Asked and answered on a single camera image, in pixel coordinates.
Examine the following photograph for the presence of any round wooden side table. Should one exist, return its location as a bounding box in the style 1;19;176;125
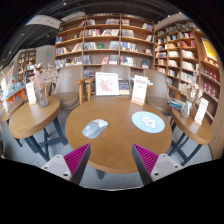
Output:
168;114;214;167
8;95;69;163

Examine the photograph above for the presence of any white sign on wooden base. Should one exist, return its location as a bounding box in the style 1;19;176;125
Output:
130;74;149;106

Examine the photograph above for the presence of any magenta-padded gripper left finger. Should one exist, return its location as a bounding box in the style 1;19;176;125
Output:
40;143;92;186

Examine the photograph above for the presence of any glass vase with pink flowers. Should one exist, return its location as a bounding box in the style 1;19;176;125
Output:
30;64;61;109

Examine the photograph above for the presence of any orange book display stand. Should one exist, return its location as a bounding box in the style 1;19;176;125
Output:
0;64;28;109

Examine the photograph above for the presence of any grey computer mouse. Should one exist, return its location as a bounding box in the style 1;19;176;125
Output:
81;118;110;139

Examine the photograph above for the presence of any dark cover book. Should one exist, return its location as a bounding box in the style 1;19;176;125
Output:
118;79;131;96

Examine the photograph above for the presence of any round light blue mouse pad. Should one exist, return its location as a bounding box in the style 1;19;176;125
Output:
131;110;166;134

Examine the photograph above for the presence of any wide wooden bookshelf with books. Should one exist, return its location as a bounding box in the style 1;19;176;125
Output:
54;13;156;71

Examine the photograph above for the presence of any beige padded wooden armchair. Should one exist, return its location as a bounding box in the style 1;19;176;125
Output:
84;64;133;101
143;68;183;116
51;64;88;111

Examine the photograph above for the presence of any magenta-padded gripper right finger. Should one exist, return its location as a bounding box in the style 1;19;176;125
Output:
131;143;183;186

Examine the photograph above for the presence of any tall wooden bookshelf with books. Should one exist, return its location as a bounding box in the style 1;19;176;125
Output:
153;18;223;124

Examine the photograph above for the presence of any stack of books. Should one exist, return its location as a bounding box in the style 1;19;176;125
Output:
167;98;185;112

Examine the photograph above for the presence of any small white table sign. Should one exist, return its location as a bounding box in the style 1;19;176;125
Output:
25;82;38;106
194;97;210;125

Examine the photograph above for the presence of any glass vase with dried flowers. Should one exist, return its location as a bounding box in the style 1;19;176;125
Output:
179;71;203;119

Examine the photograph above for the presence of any small distant wooden bookshelf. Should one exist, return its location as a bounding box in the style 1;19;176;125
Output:
16;48;38;84

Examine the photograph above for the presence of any white framed floral picture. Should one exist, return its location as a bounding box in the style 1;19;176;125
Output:
94;71;120;97

